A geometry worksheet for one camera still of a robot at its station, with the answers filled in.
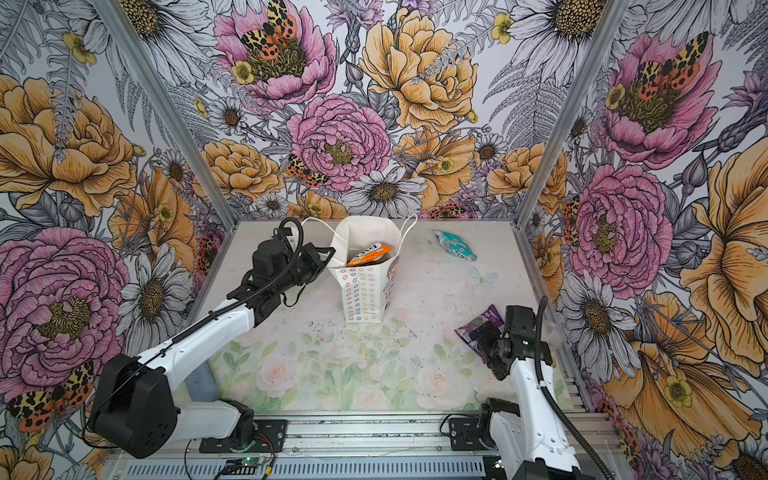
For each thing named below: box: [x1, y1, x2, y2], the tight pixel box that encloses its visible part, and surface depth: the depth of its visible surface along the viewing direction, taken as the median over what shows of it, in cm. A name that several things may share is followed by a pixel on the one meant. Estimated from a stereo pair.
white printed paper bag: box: [302, 214, 418, 324], surface depth 87 cm
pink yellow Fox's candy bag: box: [346, 243, 394, 267], surface depth 88 cm
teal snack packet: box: [434, 230, 477, 262], surface depth 110 cm
